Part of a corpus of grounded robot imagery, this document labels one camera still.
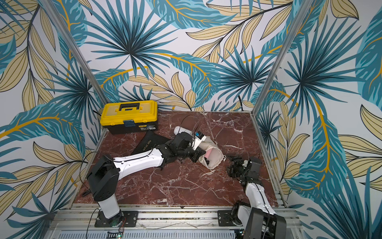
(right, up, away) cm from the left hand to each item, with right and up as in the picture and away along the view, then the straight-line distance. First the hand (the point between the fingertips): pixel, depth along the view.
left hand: (204, 153), depth 79 cm
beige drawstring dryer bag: (+6, -4, +9) cm, 11 cm away
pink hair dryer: (+2, -1, +8) cm, 8 cm away
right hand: (+13, -4, +6) cm, 15 cm away
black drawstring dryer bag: (-35, +5, +23) cm, 43 cm away
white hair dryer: (-16, +13, +24) cm, 31 cm away
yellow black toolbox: (-50, +20, +14) cm, 56 cm away
